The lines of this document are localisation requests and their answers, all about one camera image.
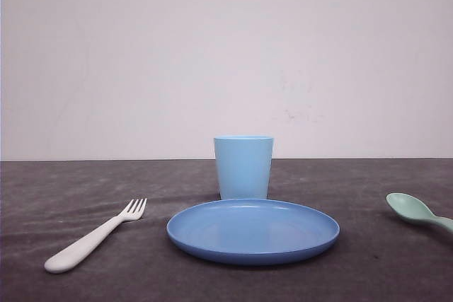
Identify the light blue plastic cup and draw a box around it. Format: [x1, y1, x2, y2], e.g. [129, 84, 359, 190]
[214, 135, 274, 200]

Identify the mint green plastic spoon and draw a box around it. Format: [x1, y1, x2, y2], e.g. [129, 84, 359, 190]
[386, 192, 452, 233]

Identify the white plastic fork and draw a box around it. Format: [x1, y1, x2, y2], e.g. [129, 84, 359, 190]
[44, 198, 147, 274]

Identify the blue plastic plate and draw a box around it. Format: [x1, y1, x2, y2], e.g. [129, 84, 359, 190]
[166, 199, 340, 266]

